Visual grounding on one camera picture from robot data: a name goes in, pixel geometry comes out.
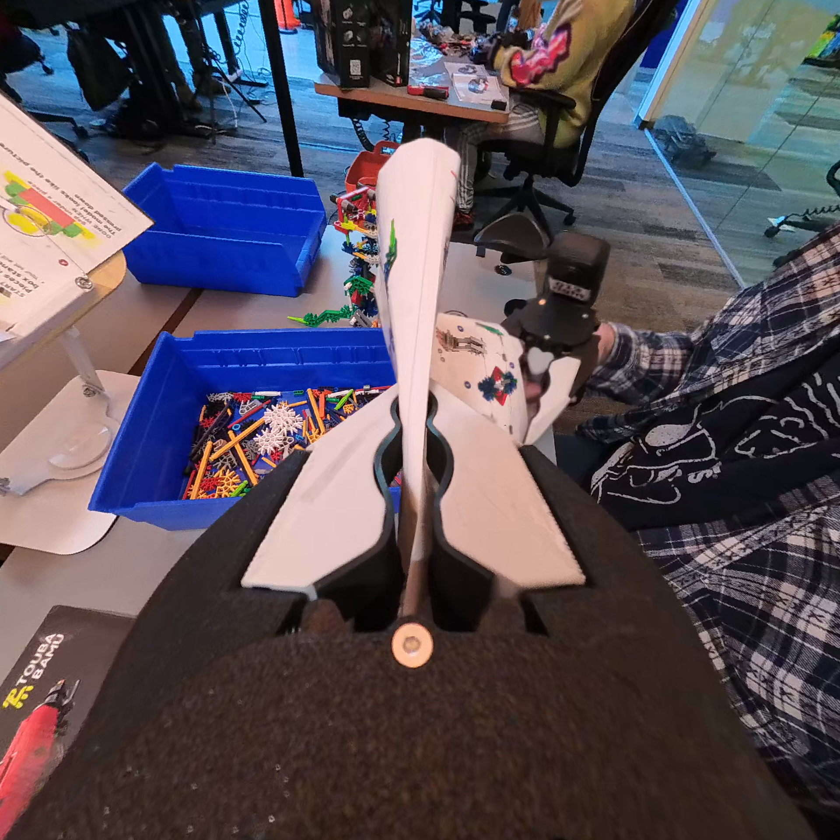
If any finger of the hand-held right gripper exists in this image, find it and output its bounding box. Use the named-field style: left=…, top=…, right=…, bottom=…
left=524, top=357, right=584, bottom=449

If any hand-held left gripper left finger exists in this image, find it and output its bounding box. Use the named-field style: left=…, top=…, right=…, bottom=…
left=241, top=387, right=404, bottom=599

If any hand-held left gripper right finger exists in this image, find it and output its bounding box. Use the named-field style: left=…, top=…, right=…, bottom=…
left=425, top=387, right=586, bottom=598

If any printed instruction sheet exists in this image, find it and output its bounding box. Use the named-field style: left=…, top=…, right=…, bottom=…
left=373, top=136, right=547, bottom=621

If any person's right forearm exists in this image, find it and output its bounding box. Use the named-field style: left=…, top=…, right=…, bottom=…
left=581, top=315, right=729, bottom=444

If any person's right hand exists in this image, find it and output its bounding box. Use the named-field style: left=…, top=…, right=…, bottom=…
left=589, top=320, right=618, bottom=378

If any pile of colourful toy pieces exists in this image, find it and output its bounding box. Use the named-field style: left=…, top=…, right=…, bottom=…
left=182, top=387, right=395, bottom=503

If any black office chair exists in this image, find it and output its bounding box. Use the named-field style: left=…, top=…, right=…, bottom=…
left=472, top=0, right=680, bottom=263
left=763, top=161, right=840, bottom=240

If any blue bin with toy pieces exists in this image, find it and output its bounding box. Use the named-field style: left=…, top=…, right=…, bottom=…
left=88, top=328, right=401, bottom=532

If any person's torso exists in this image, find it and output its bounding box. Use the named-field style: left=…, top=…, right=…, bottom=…
left=554, top=223, right=840, bottom=828

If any green toy piece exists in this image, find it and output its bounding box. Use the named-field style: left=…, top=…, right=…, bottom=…
left=287, top=305, right=355, bottom=328

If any colourful construction toy model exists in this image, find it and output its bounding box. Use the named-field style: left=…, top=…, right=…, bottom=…
left=331, top=187, right=395, bottom=329

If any dark toy vehicle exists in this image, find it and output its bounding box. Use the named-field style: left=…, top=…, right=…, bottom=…
left=653, top=115, right=718, bottom=170

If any orange red carry case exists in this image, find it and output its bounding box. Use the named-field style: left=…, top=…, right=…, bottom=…
left=344, top=140, right=403, bottom=198

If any printed paper sheet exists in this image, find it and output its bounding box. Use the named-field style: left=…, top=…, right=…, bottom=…
left=445, top=62, right=509, bottom=106

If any book stand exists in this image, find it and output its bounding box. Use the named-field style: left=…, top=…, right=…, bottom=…
left=0, top=252, right=144, bottom=557

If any empty blue bin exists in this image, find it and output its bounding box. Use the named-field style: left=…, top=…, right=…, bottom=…
left=121, top=163, right=328, bottom=299

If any wooden table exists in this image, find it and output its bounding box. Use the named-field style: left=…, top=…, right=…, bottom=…
left=314, top=56, right=513, bottom=126

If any tall black box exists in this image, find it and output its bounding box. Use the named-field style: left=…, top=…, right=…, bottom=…
left=325, top=0, right=376, bottom=89
left=369, top=0, right=416, bottom=88

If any black box with red print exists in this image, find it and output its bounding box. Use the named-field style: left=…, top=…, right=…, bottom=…
left=0, top=604, right=137, bottom=824

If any black desk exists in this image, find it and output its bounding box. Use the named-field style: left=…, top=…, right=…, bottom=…
left=0, top=0, right=306, bottom=179

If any white instruction booklet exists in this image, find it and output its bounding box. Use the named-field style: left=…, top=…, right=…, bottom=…
left=0, top=92, right=156, bottom=336

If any black bag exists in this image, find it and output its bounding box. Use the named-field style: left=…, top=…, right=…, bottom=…
left=66, top=23, right=135, bottom=112

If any black coiled cable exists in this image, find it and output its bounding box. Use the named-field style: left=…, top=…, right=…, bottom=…
left=351, top=117, right=401, bottom=148

